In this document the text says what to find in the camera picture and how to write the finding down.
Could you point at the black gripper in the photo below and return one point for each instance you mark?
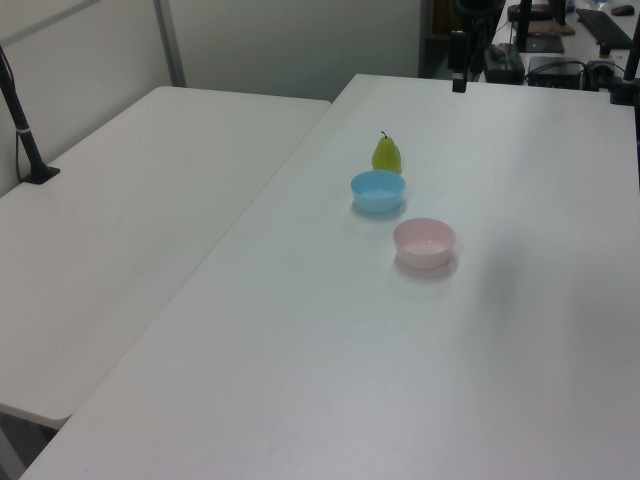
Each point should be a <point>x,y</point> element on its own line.
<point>457,52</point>

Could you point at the green pear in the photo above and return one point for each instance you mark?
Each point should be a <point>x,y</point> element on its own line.
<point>387,159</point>

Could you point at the light blue plastic bowl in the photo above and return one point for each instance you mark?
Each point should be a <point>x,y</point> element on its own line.
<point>377,199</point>

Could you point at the pink plastic bowl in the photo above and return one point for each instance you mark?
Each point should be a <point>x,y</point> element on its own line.
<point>424,250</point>

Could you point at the black case with green item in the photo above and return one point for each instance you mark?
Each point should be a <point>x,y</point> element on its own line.
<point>505,65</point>

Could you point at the black monitor stand pole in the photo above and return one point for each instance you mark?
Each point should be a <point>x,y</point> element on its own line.
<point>523,25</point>

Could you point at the black box device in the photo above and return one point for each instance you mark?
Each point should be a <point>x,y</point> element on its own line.
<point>555,72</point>

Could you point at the brown wooden board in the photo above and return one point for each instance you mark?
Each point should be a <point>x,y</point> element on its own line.
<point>555,27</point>

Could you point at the black keyboard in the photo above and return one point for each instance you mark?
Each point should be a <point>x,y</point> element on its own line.
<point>602,27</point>

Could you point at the black clamped pole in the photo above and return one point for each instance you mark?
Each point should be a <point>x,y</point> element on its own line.
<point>625,87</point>

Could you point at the black computer mouse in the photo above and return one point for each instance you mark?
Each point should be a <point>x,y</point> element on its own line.
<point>622,10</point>

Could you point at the white side table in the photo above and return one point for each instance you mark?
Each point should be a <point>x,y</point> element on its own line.
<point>150,210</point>

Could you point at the silver and black camera device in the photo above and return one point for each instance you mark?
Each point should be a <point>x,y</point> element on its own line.
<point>600,67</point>

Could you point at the grey metal partition post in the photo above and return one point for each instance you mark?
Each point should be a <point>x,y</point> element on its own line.
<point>170,45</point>

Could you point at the black camera pole with clamp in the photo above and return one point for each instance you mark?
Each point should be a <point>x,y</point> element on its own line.
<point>25,145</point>

